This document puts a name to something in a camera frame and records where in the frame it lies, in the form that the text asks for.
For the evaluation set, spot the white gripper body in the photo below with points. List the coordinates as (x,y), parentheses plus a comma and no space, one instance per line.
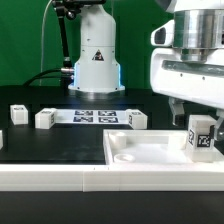
(201,83)

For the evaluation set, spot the white block at left edge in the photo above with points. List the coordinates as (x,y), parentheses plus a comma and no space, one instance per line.
(1,139)

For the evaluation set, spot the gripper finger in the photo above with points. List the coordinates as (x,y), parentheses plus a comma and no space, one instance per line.
(178,113)
(217,130)

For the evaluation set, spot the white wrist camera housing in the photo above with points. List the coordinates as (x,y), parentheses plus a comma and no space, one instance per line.
(164,35)

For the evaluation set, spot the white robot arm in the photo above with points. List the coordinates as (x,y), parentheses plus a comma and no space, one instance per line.
(198,30)

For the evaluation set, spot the white L-shaped obstacle fence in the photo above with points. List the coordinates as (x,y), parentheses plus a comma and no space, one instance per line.
(197,176)

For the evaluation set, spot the white tag sheet with markers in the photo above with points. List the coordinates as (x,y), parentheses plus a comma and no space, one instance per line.
(75,116)

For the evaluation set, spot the white square tabletop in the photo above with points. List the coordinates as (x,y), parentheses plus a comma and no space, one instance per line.
(142,147)

